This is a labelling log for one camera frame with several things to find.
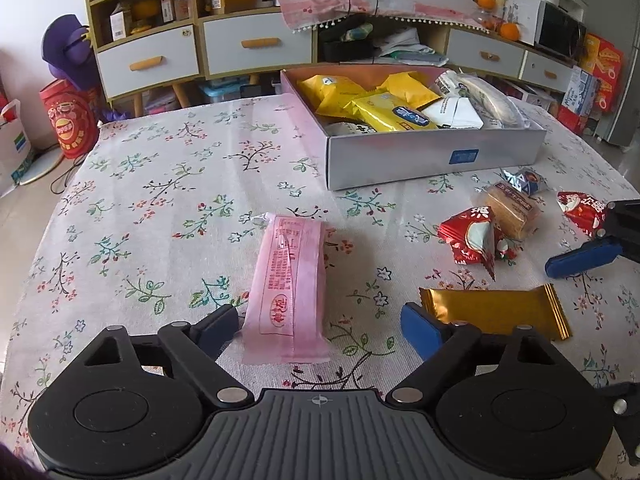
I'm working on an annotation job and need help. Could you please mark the pile of white papers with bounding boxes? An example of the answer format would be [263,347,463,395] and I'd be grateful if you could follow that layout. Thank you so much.
[374,27,449,67]

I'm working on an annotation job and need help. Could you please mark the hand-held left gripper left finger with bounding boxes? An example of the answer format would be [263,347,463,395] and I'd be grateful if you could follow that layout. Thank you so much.
[84,304,255,409]

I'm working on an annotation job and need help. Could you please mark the purple plush toy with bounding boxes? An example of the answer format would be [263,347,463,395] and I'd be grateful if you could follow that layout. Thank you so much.
[41,15,131,123]

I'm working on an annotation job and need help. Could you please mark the blue lid storage bin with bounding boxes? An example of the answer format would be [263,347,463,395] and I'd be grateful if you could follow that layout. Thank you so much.
[200,77,252,106]

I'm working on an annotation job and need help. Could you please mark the red snack carton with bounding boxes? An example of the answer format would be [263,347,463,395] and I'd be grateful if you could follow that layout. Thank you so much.
[580,32,626,113]

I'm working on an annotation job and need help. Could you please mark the black microwave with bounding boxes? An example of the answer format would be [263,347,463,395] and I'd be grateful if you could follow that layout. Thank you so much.
[535,0,589,63]

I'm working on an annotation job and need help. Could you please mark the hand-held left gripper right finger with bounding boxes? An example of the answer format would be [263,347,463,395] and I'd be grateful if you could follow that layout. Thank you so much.
[385,302,560,407]

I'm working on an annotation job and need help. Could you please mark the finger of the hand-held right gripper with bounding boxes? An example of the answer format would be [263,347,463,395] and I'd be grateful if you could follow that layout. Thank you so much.
[595,381,640,461]
[545,199,640,281]

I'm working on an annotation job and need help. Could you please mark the pink snack packet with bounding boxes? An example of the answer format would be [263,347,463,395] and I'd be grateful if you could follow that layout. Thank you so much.
[241,212,337,367]

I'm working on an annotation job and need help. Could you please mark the gold bar packet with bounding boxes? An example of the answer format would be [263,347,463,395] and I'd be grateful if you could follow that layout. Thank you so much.
[419,283,572,342]

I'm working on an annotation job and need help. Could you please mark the small cardboard boxes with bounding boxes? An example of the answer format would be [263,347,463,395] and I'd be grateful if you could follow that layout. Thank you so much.
[160,0,193,23]

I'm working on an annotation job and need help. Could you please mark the red printed barrel bag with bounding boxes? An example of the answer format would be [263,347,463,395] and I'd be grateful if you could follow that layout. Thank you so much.
[39,79,101,161]

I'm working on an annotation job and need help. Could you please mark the blue white carton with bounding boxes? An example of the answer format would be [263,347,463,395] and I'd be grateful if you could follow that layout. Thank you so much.
[562,65,601,117]

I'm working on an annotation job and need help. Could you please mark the black floor cable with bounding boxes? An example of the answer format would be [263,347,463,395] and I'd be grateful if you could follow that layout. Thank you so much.
[50,142,101,195]

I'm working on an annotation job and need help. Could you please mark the white folded snack packet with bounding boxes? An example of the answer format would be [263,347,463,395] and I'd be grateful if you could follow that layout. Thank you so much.
[421,96,486,131]

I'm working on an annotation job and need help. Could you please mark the wooden cabinet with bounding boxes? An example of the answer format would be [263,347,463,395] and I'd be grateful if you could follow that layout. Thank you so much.
[82,0,581,118]

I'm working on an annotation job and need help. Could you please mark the cardboard box pink inside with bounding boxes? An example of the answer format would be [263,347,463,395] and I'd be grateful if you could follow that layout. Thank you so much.
[279,64,548,192]

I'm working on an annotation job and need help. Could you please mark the blue silver snack packet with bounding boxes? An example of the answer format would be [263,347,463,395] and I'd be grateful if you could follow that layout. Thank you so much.
[500,167,551,195]

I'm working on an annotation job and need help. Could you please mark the brown cake packet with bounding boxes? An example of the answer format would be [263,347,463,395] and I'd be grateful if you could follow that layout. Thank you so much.
[482,182,542,242]

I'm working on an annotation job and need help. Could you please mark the clear storage bin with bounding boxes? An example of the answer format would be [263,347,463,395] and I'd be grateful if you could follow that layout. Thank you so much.
[142,87,180,116]

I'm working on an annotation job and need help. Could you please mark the dark cloth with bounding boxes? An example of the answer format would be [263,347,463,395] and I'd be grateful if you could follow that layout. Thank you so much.
[0,442,43,480]

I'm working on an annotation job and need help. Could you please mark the white shopping bag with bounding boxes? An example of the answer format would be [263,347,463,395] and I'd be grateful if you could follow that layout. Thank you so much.
[0,99,33,197]

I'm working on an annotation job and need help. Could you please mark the white round base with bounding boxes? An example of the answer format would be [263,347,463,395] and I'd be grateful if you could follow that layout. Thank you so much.
[20,152,67,187]

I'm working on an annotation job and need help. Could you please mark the black storage box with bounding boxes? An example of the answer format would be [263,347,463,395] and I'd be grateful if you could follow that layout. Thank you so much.
[317,20,377,63]

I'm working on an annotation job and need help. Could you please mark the floral tablecloth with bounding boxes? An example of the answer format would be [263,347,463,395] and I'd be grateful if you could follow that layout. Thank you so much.
[0,91,640,461]

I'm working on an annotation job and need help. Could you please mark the pink fringed cloth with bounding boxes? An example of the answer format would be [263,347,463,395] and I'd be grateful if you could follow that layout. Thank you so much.
[272,0,501,36]

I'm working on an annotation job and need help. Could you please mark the small white carton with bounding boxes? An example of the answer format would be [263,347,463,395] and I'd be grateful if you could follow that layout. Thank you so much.
[110,2,133,41]

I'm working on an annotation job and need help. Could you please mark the long white bread packet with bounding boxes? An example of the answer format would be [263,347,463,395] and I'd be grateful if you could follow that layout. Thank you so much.
[456,74,532,129]

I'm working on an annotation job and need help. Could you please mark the white printed carton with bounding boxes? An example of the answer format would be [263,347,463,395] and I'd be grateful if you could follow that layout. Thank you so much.
[501,0,545,47]

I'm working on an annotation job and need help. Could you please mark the yellow snack packet blue label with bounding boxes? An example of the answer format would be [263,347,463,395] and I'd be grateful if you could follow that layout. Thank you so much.
[350,91,439,134]

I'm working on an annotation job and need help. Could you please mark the grey drawer wooden handle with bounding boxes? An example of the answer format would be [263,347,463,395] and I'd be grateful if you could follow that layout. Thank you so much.
[200,11,317,78]
[95,25,201,100]
[445,27,527,78]
[520,51,575,93]

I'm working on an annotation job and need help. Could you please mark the red snack packet white flower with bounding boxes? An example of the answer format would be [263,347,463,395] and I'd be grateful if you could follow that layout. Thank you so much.
[437,206,501,281]

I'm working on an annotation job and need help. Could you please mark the brown cardboard box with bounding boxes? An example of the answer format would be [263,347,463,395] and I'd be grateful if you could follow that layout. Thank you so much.
[210,0,262,14]

